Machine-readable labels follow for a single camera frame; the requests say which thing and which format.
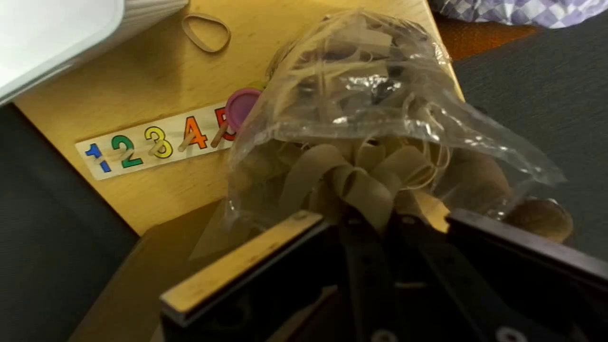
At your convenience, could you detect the tan rubber band bundle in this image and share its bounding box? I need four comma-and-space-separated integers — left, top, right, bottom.
278, 140, 452, 235

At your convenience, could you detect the purple patterned cloth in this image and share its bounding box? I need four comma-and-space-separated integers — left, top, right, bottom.
430, 0, 608, 30

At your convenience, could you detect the brown cardboard box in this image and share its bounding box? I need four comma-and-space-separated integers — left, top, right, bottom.
69, 207, 608, 342

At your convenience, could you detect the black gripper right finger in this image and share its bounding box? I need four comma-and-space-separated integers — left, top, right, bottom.
395, 215, 530, 342

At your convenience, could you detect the orange chair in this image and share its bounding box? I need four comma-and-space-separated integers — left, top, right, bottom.
435, 15, 540, 63

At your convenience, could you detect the white plastic bin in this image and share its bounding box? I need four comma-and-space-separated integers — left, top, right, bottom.
0, 0, 190, 106

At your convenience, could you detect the purple round puzzle knob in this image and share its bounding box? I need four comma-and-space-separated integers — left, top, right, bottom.
223, 87, 264, 131

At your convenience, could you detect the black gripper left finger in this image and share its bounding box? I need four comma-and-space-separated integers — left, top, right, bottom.
338, 215, 399, 342

